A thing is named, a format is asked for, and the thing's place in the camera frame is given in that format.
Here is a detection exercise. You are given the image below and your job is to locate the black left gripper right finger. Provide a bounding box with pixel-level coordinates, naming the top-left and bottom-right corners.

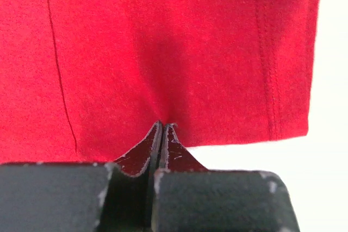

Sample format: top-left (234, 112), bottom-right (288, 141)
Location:
top-left (153, 124), bottom-right (300, 231)

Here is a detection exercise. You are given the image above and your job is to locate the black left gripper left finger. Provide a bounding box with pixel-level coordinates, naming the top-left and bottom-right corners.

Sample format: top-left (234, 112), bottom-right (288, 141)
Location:
top-left (1, 122), bottom-right (163, 231)

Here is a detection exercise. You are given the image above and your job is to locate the red t shirt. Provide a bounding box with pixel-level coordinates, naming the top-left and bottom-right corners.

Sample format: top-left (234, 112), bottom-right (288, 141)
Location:
top-left (1, 0), bottom-right (319, 162)

